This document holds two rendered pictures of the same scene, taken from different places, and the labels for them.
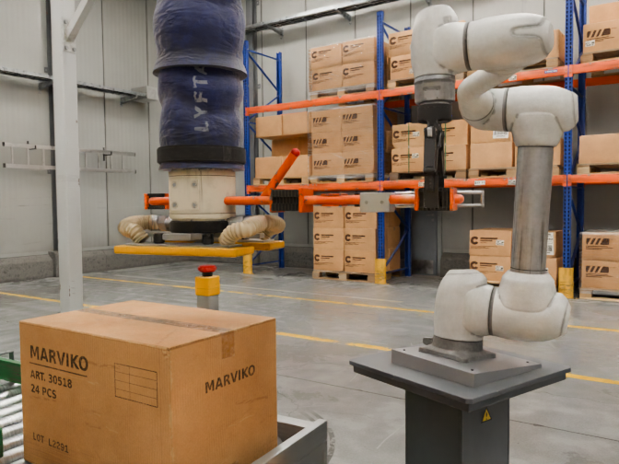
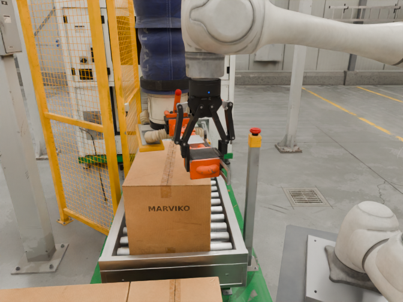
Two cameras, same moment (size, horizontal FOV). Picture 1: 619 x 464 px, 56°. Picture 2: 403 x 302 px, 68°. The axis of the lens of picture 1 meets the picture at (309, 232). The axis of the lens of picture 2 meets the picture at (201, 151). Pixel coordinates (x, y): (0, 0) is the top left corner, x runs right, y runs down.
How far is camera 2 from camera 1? 1.28 m
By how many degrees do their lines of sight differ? 57
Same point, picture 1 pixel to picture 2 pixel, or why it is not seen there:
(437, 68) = (186, 46)
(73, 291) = (293, 106)
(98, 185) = not seen: hidden behind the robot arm
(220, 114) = (156, 59)
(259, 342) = (194, 195)
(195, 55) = (139, 21)
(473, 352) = (351, 277)
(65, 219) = (295, 66)
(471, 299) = (356, 237)
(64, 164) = not seen: hidden behind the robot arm
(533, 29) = (199, 11)
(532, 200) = not seen: outside the picture
